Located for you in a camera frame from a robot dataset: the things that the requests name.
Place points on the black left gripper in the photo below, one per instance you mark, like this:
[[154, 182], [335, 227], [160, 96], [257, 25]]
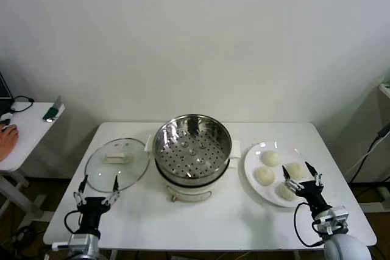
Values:
[[93, 211]]

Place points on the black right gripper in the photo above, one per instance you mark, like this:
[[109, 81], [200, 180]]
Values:
[[314, 194]]

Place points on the white steamed baozi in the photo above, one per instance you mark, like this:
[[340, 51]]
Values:
[[265, 176], [271, 158], [298, 171], [284, 193]]

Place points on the perforated steel steamer basket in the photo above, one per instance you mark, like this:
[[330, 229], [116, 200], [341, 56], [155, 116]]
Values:
[[192, 153]]

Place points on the bare person hand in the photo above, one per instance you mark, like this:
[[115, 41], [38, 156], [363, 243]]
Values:
[[7, 144]]

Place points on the round glass pot lid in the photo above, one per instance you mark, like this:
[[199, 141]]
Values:
[[117, 174]]

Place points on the white round plate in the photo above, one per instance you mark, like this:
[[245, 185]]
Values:
[[259, 193]]

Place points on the white table leg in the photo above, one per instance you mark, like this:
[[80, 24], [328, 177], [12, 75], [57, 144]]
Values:
[[297, 255], [113, 255]]

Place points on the white metal floor bar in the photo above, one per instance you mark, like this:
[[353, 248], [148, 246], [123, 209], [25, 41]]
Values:
[[384, 194]]

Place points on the small white desk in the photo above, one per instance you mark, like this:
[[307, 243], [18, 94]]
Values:
[[30, 138]]

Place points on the white electric cooker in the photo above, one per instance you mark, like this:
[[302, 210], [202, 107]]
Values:
[[189, 191]]

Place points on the green grey handheld device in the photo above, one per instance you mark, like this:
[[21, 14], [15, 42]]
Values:
[[50, 114]]

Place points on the white shelf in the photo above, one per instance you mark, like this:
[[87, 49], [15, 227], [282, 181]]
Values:
[[384, 94]]

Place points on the black laptop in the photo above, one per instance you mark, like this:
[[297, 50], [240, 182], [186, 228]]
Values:
[[3, 106]]

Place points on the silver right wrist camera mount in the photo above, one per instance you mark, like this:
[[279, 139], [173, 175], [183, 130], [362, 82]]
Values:
[[332, 217]]

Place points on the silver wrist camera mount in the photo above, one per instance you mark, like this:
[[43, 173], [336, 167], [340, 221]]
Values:
[[332, 217], [83, 241]]

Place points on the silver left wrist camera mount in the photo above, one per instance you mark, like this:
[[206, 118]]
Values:
[[83, 241]]

